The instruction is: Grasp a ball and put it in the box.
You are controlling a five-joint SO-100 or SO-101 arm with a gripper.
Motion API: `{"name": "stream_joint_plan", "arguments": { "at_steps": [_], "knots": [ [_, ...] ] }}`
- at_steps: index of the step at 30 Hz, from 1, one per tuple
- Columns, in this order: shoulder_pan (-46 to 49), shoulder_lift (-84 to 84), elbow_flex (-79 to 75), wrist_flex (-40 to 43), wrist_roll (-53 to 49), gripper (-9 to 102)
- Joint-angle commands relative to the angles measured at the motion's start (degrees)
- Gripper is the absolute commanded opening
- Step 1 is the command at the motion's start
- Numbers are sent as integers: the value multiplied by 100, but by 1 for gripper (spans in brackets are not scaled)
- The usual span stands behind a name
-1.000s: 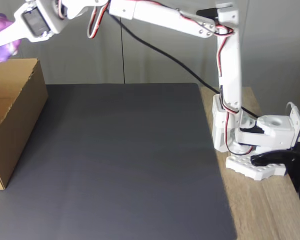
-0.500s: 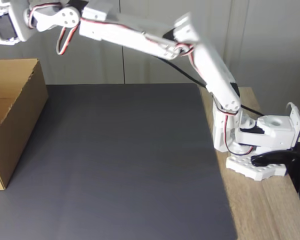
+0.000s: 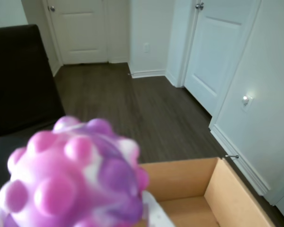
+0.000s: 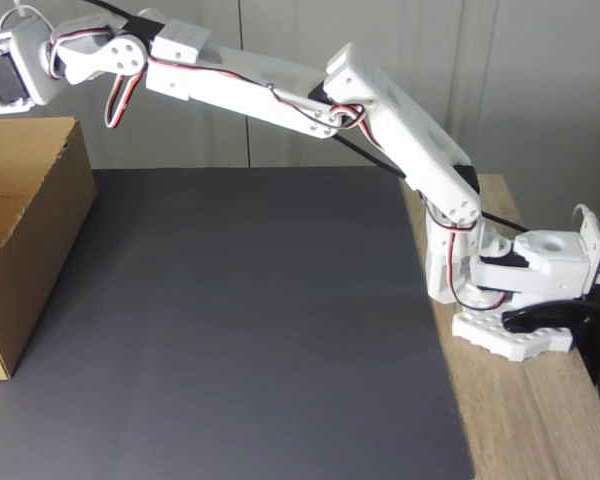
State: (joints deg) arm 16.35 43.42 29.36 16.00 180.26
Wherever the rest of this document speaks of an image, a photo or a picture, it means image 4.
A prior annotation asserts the dark grey table mat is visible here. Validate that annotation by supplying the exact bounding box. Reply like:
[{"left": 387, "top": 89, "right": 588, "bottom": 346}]
[{"left": 0, "top": 167, "right": 477, "bottom": 480}]

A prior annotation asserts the thin white cable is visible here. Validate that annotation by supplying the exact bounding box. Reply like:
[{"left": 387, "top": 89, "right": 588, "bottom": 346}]
[{"left": 0, "top": 3, "right": 50, "bottom": 27}]

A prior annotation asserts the black camera cable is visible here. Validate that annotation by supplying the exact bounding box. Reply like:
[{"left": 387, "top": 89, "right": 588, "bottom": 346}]
[{"left": 82, "top": 0, "right": 532, "bottom": 234}]

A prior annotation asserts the brown cardboard box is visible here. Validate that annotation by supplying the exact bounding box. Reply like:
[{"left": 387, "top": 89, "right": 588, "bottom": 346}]
[{"left": 0, "top": 116, "right": 99, "bottom": 382}]

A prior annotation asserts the black table clamp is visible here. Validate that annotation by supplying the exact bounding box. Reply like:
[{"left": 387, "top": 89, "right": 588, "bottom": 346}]
[{"left": 500, "top": 299, "right": 600, "bottom": 387}]

